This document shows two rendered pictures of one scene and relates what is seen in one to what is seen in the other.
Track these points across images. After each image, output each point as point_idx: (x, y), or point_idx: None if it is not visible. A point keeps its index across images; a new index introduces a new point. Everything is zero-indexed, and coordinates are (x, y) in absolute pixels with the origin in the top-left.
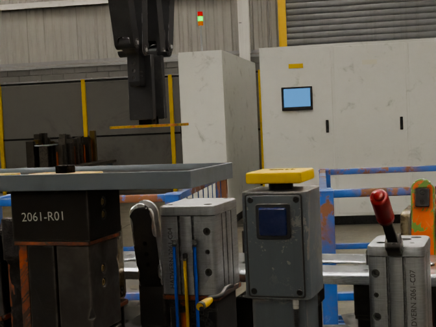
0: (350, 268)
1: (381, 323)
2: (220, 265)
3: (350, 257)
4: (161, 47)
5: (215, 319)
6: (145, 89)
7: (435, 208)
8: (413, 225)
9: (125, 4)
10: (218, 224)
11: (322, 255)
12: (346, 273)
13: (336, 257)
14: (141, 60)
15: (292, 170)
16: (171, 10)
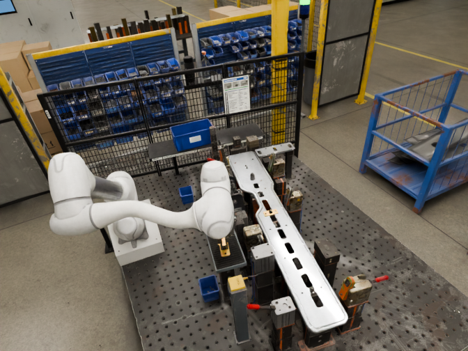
0: (300, 288)
1: (271, 315)
2: (258, 269)
3: (316, 280)
4: (226, 236)
5: (257, 276)
6: (220, 244)
7: (355, 287)
8: (342, 286)
9: None
10: (258, 262)
11: (314, 271)
12: (291, 291)
13: (315, 276)
14: (218, 239)
15: (235, 285)
16: (232, 228)
